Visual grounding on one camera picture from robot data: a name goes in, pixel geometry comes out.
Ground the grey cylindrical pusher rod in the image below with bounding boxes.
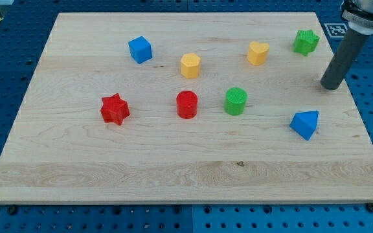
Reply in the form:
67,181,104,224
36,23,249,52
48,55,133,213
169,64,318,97
320,29,370,90

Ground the green star block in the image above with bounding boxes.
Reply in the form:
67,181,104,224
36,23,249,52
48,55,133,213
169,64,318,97
293,30,320,56

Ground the yellow hexagon block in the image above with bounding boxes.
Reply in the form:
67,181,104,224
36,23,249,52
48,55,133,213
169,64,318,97
180,53,201,78

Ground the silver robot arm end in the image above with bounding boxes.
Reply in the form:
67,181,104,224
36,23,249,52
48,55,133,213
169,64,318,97
341,0,373,35

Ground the blue triangle block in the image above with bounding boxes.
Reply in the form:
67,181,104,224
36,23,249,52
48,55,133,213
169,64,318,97
289,111,319,140

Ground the yellow heart block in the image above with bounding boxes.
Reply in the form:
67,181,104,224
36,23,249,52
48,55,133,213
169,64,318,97
247,41,270,66

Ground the green cylinder block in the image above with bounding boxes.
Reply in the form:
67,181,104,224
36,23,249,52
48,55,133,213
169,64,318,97
224,87,248,116

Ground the blue cube block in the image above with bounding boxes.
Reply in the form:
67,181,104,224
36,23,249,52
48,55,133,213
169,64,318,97
128,36,153,63

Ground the red star block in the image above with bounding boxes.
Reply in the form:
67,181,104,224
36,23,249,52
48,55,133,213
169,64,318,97
100,93,130,126

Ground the red cylinder block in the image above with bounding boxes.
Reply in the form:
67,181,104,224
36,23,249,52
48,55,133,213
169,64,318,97
176,91,198,119

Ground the white fiducial marker tag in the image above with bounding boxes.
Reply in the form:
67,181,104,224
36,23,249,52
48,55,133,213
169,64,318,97
324,23,348,38

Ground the light wooden board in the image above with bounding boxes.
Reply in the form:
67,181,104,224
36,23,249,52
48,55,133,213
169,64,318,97
0,12,373,205

